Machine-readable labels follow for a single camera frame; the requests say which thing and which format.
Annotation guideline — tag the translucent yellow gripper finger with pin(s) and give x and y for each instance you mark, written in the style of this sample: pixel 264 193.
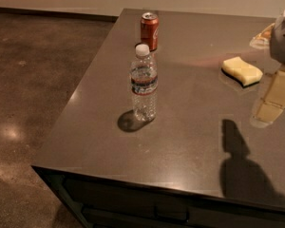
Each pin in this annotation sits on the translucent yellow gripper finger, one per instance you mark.
pixel 262 40
pixel 271 105

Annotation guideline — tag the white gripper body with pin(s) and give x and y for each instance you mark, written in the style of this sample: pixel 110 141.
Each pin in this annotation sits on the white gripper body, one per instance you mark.
pixel 283 39

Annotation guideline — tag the yellow sponge with dark base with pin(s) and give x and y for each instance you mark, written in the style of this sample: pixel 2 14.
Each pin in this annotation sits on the yellow sponge with dark base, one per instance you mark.
pixel 241 71

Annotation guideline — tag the red soda can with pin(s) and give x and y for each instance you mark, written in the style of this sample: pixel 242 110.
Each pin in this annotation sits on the red soda can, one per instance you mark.
pixel 150 30

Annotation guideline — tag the clear plastic water bottle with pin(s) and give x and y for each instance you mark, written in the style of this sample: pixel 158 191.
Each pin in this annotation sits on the clear plastic water bottle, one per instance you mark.
pixel 144 82

